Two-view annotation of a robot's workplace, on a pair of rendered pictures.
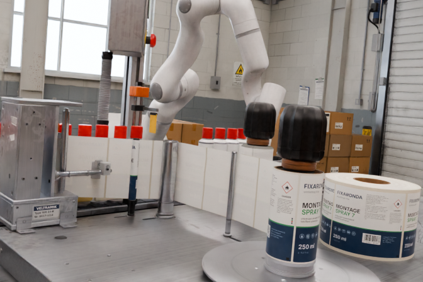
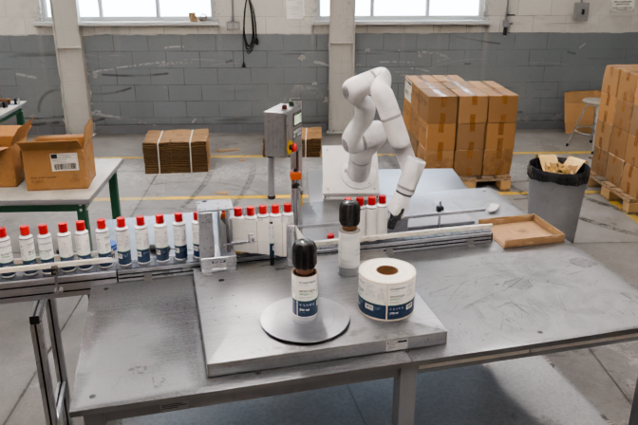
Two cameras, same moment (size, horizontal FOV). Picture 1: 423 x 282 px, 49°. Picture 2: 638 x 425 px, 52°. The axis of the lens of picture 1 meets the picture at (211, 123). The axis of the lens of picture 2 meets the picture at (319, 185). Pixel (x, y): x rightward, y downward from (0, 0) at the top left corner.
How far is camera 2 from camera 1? 1.72 m
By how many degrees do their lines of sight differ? 32
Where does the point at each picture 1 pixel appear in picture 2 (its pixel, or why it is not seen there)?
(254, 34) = (391, 121)
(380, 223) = (372, 299)
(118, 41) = (271, 151)
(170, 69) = (351, 130)
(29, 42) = not seen: outside the picture
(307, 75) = not seen: outside the picture
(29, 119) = (204, 220)
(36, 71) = (346, 20)
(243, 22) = (383, 112)
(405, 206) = (386, 292)
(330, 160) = not seen: outside the picture
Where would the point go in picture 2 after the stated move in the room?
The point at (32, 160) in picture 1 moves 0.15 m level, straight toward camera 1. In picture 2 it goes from (208, 239) to (196, 255)
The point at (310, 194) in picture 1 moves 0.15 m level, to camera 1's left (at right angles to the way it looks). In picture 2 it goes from (302, 286) to (264, 276)
